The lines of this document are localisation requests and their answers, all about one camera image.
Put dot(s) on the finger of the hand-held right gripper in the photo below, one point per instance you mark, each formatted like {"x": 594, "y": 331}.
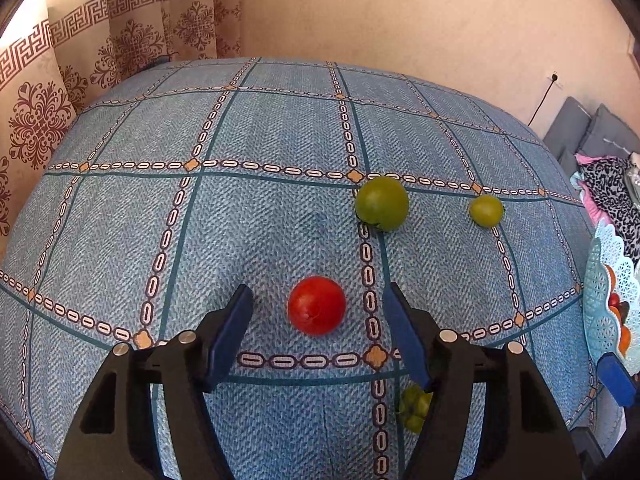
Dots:
{"x": 617, "y": 379}
{"x": 587, "y": 447}

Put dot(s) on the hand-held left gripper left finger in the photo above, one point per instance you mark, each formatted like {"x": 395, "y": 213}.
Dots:
{"x": 227, "y": 337}

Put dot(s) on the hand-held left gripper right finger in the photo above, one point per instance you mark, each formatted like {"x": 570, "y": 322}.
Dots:
{"x": 405, "y": 335}

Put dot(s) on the orange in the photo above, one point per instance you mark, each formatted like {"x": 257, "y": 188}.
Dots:
{"x": 610, "y": 280}
{"x": 625, "y": 341}

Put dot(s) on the red tomato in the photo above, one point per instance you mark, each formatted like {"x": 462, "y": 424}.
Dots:
{"x": 614, "y": 301}
{"x": 316, "y": 305}

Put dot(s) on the light blue plastic basket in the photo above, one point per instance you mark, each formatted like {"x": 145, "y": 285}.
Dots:
{"x": 597, "y": 280}

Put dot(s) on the large green tomato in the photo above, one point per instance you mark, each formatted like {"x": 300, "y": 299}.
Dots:
{"x": 382, "y": 203}
{"x": 413, "y": 410}

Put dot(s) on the blue patterned tablecloth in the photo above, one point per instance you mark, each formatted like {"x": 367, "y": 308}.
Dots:
{"x": 200, "y": 240}

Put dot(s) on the small green tomato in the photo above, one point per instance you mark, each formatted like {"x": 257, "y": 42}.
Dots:
{"x": 485, "y": 210}

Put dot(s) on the pink cloth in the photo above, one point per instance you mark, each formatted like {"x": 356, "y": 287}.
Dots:
{"x": 590, "y": 197}

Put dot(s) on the leopard print cloth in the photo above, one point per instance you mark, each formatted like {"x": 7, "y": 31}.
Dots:
{"x": 612, "y": 185}

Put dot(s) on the beige curtain with maroon pattern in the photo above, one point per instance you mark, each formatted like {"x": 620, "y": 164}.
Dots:
{"x": 115, "y": 50}

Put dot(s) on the white wall socket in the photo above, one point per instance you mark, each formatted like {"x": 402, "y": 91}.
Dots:
{"x": 554, "y": 78}

